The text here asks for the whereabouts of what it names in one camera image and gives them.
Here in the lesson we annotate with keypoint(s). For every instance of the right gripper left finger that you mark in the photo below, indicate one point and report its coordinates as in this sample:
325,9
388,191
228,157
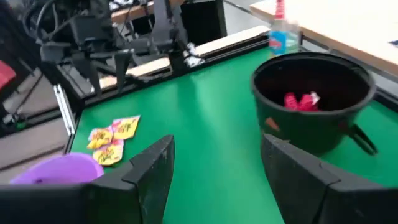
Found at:
149,193

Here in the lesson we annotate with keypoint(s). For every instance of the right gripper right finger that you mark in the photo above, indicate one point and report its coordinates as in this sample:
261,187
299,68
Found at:
295,186

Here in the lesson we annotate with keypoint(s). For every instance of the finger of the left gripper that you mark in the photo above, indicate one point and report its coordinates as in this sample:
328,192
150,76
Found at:
122,68
90,73

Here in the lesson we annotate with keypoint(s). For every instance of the red candy wrapper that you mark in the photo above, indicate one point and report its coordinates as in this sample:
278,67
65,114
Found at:
290,102
308,102

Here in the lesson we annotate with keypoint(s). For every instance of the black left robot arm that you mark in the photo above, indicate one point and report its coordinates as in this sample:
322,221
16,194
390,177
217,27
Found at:
164,25

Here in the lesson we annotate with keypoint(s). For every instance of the black pumpkin bucket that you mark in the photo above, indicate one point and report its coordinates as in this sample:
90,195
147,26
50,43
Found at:
311,133

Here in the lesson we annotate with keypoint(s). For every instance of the red object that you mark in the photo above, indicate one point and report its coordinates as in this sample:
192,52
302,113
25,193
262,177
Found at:
6,74

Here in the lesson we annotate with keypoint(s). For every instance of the black computer case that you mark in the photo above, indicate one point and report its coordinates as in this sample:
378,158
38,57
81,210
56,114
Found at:
203,18

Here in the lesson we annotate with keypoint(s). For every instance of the purple pumpkin bucket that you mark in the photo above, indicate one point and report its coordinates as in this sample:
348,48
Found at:
56,169

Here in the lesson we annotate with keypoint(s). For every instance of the spray bottle with red trigger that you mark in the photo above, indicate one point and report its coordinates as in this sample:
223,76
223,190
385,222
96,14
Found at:
281,37

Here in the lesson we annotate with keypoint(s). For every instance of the light wooden desk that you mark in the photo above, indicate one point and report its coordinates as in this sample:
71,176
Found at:
342,28

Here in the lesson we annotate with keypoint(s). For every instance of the silver corner bracket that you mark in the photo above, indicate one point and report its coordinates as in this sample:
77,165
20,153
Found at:
65,109

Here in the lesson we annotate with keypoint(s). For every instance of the silver arm base bracket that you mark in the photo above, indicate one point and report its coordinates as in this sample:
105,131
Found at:
192,56

